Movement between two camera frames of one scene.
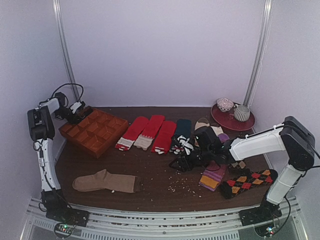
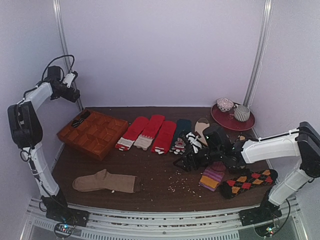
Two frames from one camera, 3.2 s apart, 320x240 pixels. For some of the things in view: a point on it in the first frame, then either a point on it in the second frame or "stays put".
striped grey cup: x=241 y=112 stays put
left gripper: x=73 y=120 → x=73 y=98
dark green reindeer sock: x=184 y=129 stays put
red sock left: x=132 y=133 stays put
